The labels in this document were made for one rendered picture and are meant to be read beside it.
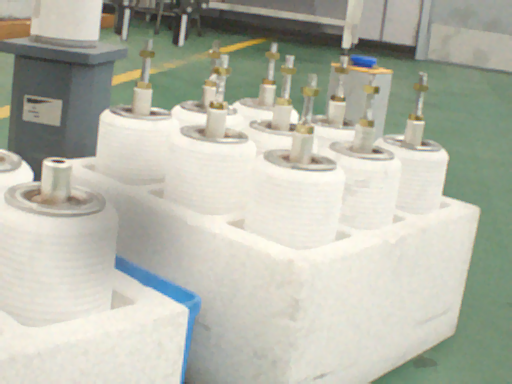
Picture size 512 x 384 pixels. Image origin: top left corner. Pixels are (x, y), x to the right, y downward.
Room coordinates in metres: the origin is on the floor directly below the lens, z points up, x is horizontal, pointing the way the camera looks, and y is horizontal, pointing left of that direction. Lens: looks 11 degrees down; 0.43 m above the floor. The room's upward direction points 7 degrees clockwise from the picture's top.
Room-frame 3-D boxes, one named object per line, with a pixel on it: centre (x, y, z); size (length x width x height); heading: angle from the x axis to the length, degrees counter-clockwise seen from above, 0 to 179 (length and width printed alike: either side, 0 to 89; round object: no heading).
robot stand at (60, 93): (1.18, 0.24, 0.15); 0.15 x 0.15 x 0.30; 77
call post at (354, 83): (1.25, -0.20, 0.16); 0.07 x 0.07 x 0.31; 49
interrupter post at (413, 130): (0.99, -0.24, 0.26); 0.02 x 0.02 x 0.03
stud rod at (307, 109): (0.81, -0.08, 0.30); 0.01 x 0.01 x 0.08; 68
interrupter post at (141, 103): (0.97, 0.10, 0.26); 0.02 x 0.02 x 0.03
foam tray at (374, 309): (0.98, -0.07, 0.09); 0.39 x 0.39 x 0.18; 49
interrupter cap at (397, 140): (0.99, -0.24, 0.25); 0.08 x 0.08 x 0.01
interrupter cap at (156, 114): (0.97, 0.10, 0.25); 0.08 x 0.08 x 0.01
